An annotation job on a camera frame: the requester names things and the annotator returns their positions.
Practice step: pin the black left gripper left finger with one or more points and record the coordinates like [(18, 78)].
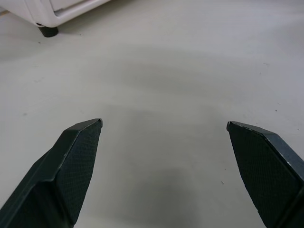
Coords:
[(59, 175)]

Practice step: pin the white appliance with black foot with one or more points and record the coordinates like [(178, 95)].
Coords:
[(42, 12)]

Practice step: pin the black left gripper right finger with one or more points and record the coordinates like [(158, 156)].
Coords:
[(266, 171)]

